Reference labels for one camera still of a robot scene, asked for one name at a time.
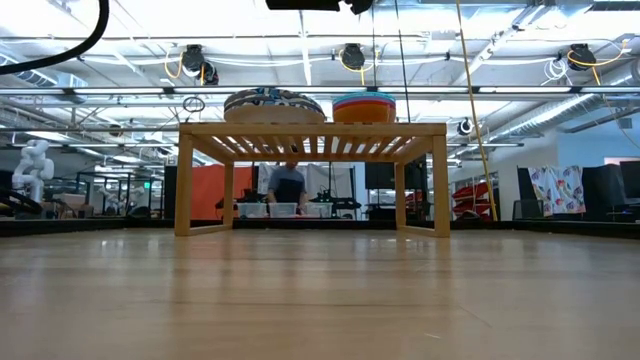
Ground yellow hanging cable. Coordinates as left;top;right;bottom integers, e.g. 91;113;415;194
454;0;500;222

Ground cardboard box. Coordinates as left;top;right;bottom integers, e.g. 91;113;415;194
51;193;87;219

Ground black computer monitor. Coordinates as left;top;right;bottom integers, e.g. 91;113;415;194
619;160;640;200

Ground thin black hanging cable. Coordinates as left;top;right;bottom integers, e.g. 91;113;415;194
393;0;412;124

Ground person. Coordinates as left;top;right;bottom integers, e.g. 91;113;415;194
266;160;309;214

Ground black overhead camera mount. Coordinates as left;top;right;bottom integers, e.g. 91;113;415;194
264;0;375;16

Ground thick black cable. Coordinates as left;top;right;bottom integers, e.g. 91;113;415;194
0;0;111;77

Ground black wall screen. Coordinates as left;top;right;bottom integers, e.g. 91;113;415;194
364;155;429;191

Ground clear plastic bin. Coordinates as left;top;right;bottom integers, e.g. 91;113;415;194
268;202;299;220
305;201;334;220
236;202;269;220

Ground black ceiling cable reel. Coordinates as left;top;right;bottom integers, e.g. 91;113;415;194
179;43;220;86
339;42;367;72
566;42;599;72

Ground long ceiling light bar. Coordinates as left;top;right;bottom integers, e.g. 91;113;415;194
0;85;640;96

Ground orange partition panel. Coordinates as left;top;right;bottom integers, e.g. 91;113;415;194
191;164;254;221

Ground red storage bins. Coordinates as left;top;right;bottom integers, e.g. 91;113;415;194
451;181;495;217

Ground floral patterned cloth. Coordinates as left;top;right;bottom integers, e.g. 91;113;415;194
526;165;587;217

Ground black wire basket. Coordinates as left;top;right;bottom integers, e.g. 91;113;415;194
511;199;546;222

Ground orange plastic bowl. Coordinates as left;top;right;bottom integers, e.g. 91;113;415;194
332;103;397;125

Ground wooden slatted shelf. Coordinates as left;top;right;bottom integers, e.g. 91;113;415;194
173;122;451;239

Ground light blue plastic bowl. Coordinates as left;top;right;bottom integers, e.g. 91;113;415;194
332;91;397;101

